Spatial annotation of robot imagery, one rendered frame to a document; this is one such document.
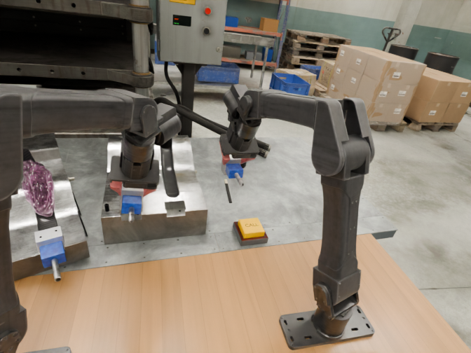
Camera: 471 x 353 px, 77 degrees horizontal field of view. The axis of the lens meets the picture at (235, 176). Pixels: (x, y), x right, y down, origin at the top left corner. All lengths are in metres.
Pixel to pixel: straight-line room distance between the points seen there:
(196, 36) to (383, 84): 3.22
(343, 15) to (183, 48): 6.78
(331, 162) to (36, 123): 0.42
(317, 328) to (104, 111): 0.58
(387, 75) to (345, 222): 3.86
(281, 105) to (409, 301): 0.57
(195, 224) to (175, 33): 0.94
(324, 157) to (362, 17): 7.83
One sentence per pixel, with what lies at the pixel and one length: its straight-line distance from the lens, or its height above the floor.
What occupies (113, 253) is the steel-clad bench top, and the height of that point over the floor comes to 0.80.
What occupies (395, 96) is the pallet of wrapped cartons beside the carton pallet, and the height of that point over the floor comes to 0.51.
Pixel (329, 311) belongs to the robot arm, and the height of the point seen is 0.90.
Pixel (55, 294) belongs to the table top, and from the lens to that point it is 0.77.
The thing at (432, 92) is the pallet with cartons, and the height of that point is 0.58.
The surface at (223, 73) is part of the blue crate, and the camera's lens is 4.49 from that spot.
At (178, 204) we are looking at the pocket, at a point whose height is 0.88.
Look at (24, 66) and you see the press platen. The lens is 1.51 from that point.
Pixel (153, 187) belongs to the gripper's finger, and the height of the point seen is 0.99.
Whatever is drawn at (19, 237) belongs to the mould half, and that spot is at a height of 0.86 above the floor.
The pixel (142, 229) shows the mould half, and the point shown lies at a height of 0.84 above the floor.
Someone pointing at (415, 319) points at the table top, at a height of 0.80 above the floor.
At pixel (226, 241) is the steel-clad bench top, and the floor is 0.80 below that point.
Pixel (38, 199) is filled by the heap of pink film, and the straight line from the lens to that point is 0.87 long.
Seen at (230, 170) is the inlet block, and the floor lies 0.95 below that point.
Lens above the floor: 1.38
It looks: 32 degrees down
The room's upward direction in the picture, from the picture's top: 9 degrees clockwise
